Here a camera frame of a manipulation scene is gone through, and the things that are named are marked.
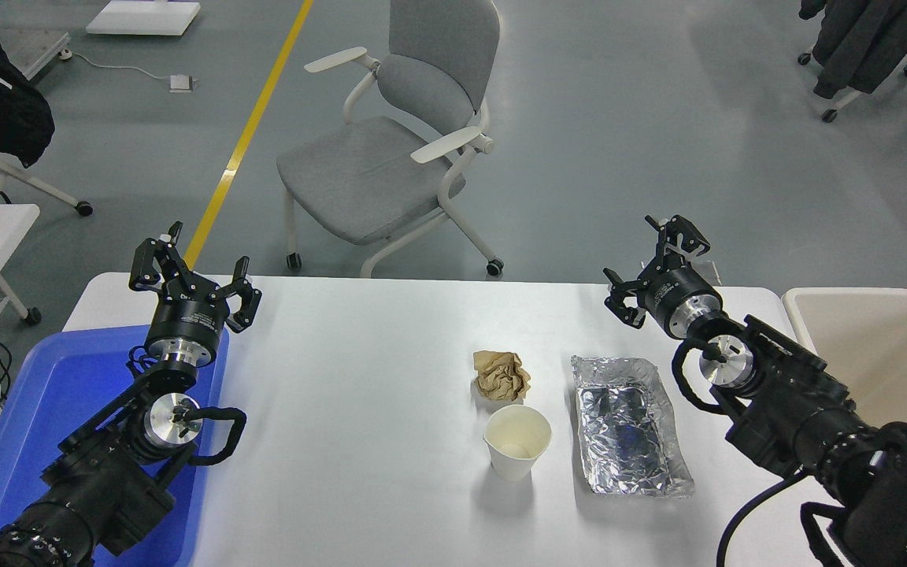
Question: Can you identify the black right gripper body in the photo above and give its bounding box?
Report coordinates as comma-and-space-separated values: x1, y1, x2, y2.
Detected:
641, 266, 722, 338

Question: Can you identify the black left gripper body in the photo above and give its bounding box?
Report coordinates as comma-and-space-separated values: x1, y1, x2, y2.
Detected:
146, 277, 231, 354

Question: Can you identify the white paper cup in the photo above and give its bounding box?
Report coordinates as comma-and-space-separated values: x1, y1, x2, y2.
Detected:
483, 405, 553, 482

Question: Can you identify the crumpled tan paper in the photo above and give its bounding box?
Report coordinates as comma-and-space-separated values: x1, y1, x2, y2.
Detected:
473, 350, 531, 401

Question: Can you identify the silver foil tray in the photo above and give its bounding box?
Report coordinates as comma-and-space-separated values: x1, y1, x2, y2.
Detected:
570, 354, 695, 498

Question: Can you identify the blue plastic tray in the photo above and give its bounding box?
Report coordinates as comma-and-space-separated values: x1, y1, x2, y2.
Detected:
0, 324, 230, 567

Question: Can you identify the white-framed chair with jacket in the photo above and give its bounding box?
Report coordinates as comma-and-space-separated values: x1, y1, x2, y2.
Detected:
0, 67, 94, 217

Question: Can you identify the grey office chair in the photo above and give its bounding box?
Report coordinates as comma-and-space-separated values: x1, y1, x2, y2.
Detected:
276, 0, 504, 278

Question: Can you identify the black jacket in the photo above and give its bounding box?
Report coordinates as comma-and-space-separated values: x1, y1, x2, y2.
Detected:
0, 0, 56, 169

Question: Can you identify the large pale bin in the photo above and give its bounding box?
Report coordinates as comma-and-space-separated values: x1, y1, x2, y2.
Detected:
782, 287, 907, 443

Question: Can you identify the white flat board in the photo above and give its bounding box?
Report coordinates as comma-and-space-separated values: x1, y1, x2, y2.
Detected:
86, 0, 202, 37

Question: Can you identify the grey metal platform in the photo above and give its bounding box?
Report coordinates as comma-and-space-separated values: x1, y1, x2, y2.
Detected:
0, 30, 73, 84

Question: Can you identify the white floor cable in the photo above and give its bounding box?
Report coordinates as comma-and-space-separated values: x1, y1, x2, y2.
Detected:
68, 52, 172, 81

